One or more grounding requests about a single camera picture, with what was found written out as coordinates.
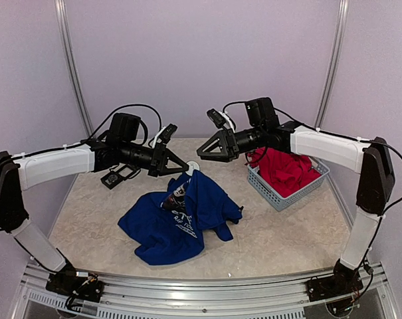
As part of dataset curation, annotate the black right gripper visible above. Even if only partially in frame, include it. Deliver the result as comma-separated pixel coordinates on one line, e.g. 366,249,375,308
197,124,265,162

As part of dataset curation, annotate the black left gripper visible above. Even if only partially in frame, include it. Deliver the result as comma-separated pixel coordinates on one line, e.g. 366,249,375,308
120,141,189,177

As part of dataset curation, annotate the blue printed t-shirt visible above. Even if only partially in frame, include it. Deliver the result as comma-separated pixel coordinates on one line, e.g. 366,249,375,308
118,170,243,266

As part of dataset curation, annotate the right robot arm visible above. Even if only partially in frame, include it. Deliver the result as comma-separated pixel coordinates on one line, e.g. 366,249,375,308
197,97,395,295

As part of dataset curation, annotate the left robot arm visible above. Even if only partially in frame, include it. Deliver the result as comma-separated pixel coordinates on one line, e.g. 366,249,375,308
0,113,189,296

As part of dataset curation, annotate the red garment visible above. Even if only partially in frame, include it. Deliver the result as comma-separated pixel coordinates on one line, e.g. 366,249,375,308
245,148,321,198

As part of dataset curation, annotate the light blue perforated basket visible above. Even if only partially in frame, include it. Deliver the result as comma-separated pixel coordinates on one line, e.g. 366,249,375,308
247,158,330,211

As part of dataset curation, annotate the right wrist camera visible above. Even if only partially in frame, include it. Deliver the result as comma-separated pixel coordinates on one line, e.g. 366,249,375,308
207,108,237,132

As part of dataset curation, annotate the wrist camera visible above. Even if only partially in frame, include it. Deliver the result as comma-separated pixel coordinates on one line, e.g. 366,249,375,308
148,124,177,148
207,108,237,132

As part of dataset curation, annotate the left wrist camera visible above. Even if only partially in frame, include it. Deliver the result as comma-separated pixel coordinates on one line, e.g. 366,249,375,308
148,124,177,148

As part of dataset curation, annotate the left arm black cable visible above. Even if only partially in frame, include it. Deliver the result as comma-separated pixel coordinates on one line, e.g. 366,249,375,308
0,104,163,232

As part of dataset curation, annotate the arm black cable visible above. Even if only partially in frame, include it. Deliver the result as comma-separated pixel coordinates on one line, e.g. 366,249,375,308
0,104,163,232
222,101,402,213

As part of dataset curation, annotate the aluminium front rail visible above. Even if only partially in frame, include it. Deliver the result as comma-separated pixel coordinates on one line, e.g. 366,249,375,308
19,262,393,319

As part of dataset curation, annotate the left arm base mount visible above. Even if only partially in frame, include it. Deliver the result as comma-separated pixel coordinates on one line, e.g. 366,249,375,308
46,270,104,302

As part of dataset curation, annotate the right aluminium corner post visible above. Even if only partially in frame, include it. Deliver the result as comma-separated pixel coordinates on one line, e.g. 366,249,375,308
313,0,350,128

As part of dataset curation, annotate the aluminium corner post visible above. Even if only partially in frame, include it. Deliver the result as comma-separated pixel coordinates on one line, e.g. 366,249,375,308
313,0,350,128
54,0,94,137

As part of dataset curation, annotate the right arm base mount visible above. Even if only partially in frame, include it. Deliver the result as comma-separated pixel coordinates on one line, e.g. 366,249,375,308
306,259,363,302

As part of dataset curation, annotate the left aluminium corner post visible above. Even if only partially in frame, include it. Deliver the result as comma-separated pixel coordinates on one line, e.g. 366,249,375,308
54,0,94,137

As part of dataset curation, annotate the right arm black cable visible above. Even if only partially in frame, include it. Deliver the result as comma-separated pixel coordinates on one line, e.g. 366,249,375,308
222,101,402,213

